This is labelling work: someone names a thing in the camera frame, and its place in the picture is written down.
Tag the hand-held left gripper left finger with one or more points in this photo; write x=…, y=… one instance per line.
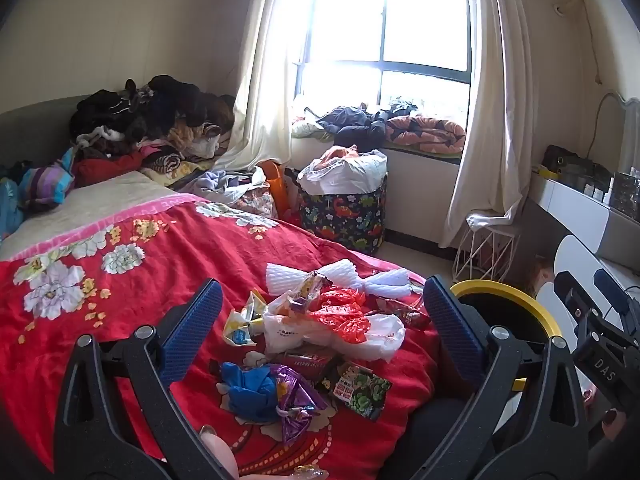
x=192, y=330

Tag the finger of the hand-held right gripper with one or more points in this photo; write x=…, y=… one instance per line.
x=572, y=292
x=612, y=295

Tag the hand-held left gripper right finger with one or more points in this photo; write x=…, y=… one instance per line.
x=452, y=330

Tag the yellow white snack bag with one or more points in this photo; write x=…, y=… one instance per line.
x=242, y=325

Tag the dark red snack wrapper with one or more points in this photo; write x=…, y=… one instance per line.
x=402, y=312

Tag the yellow rimmed black trash bin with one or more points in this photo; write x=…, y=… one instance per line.
x=500, y=288

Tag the blue rubber glove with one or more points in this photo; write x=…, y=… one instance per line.
x=250, y=390

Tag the white plastic bag orange print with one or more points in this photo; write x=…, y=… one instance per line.
x=290, y=332

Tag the green pea snack packet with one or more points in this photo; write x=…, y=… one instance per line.
x=362, y=390

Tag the red plastic bag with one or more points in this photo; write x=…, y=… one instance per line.
x=340, y=312

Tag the red snack packet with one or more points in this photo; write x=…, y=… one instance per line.
x=305, y=359

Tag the small orange purple wrapper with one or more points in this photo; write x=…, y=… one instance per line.
x=305, y=292

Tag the purple foil wrapper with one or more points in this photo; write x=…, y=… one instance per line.
x=295, y=400

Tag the person's right hand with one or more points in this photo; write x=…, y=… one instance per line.
x=611, y=419

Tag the person's left hand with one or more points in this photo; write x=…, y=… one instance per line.
x=220, y=452

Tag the pink printed cardboard box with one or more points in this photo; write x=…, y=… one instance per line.
x=540, y=277

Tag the white dressing table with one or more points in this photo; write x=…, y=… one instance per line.
x=575, y=255

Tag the red floral blanket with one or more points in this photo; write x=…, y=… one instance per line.
x=150, y=285

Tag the clear cosmetics organizer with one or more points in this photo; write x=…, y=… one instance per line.
x=625, y=192

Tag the white cloth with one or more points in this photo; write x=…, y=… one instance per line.
x=487, y=221

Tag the dark bag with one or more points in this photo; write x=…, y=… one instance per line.
x=570, y=162

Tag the floral tote bag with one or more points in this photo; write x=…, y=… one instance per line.
x=255, y=202

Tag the lavender white clothes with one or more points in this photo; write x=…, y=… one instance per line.
x=220, y=182

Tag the dinosaur print fabric basket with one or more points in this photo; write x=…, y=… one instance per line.
x=340, y=220

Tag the wavy silver framed mirror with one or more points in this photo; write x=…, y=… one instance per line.
x=625, y=135

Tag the beige sheet with pink trim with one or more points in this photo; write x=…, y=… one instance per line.
x=75, y=210

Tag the large white plastic bag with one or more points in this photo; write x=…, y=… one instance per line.
x=350, y=170

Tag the striped purple blue pillow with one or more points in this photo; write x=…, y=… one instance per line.
x=47, y=180

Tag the blue cloth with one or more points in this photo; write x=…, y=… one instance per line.
x=10, y=205

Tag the pile of dark clothes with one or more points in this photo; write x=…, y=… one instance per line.
x=150, y=110

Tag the dark blue jacket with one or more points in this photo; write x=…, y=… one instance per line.
x=355, y=127

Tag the green white pillow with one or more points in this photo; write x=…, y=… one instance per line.
x=305, y=127

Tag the grey headboard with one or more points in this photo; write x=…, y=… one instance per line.
x=35, y=125

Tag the dark framed window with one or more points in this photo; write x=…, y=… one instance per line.
x=382, y=65

